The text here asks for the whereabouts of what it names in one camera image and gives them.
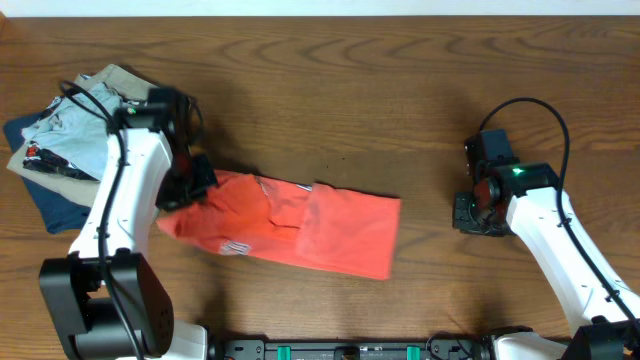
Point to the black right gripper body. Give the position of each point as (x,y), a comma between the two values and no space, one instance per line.
(464,214)

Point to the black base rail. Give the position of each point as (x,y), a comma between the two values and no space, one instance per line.
(441,346)

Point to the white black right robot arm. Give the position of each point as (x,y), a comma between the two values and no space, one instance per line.
(525,200)

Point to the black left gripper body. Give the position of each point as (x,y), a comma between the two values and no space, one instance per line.
(187,187)

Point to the red orange t-shirt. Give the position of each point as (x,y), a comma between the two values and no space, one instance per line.
(312,226)

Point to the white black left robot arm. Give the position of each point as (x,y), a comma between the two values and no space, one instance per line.
(104,299)

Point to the navy blue folded garment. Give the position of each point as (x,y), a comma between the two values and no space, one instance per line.
(58,213)

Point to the black patterned folded garment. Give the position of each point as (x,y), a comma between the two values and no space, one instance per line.
(50,162)

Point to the beige folded pants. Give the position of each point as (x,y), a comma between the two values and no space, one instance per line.
(78,136)

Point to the light blue folded shirt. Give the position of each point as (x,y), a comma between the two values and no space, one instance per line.
(75,135)

